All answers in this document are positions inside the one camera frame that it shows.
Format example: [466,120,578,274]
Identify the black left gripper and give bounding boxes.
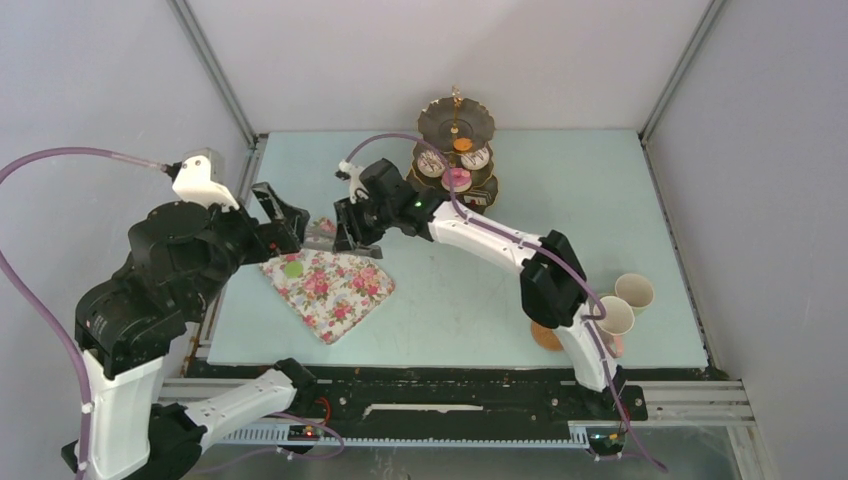
[188,179,312,311]

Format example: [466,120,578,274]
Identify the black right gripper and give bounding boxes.
[332,194,395,255]

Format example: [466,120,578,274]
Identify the orange tart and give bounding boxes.
[441,167,472,192]

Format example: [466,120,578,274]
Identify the chocolate drizzled donut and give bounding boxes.
[459,146,492,171]

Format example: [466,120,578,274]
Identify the small orange pastry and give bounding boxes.
[452,138,473,152]

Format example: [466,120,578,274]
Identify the three tier dessert stand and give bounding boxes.
[406,86,499,214]

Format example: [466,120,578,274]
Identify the stainless steel serving tongs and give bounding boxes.
[302,227,350,255]

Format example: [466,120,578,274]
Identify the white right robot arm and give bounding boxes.
[333,159,622,418]

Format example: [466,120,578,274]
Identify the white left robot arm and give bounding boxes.
[62,149,317,479]

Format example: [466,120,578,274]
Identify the green macaron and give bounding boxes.
[282,261,304,279]

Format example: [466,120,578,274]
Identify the floral square tray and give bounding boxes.
[260,248,396,345]

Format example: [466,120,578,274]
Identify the woven rattan coaster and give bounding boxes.
[530,322,564,352]

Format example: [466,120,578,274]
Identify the pink mug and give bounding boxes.
[593,295,635,358]

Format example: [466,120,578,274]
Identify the cream paper cup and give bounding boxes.
[614,273,655,316]

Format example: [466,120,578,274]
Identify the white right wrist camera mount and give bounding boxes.
[335,160,370,204]

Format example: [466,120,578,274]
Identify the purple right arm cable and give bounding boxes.
[343,133,669,473]

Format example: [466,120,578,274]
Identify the left aluminium frame post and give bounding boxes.
[167,0,258,149]

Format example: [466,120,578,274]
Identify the aluminium frame post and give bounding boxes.
[639,0,728,146]
[167,0,258,149]

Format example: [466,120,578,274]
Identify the right aluminium frame post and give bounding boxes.
[639,0,728,146]

